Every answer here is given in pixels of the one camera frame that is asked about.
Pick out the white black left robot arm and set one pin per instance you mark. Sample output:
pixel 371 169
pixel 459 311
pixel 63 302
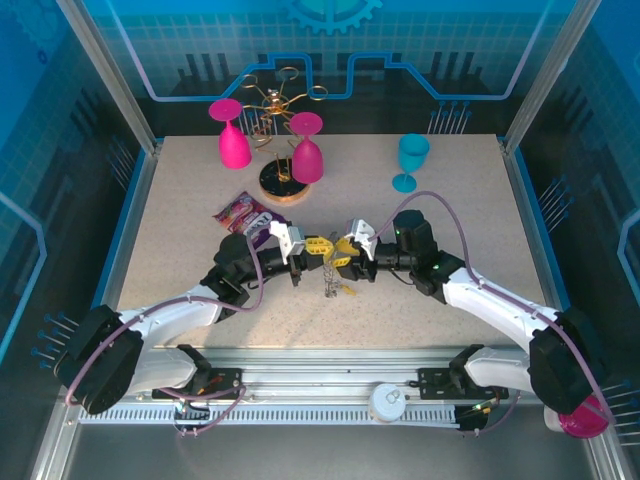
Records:
pixel 165 315

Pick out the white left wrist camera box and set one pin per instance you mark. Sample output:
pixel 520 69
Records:
pixel 285 237

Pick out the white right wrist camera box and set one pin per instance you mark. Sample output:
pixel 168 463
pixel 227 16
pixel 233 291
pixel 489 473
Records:
pixel 361 232

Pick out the blue plastic goblet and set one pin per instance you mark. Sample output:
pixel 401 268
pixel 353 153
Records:
pixel 412 155

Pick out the silver drink can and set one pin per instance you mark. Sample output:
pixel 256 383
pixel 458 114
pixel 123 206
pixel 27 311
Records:
pixel 386 402

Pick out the aluminium frame post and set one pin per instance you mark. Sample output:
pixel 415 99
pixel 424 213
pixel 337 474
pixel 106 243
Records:
pixel 545 80
pixel 115 80

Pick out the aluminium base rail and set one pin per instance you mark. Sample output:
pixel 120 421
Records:
pixel 325 362

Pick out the pink plastic goblet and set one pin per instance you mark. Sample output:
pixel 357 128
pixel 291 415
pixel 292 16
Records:
pixel 306 162
pixel 232 147

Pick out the pink plastic cup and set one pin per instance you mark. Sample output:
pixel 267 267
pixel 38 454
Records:
pixel 580 422

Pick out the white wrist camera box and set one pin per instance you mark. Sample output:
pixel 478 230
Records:
pixel 361 232
pixel 285 237

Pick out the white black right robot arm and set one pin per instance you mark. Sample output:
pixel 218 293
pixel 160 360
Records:
pixel 500 300

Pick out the purple berries candy bag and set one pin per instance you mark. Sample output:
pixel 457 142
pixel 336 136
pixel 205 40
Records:
pixel 240 212

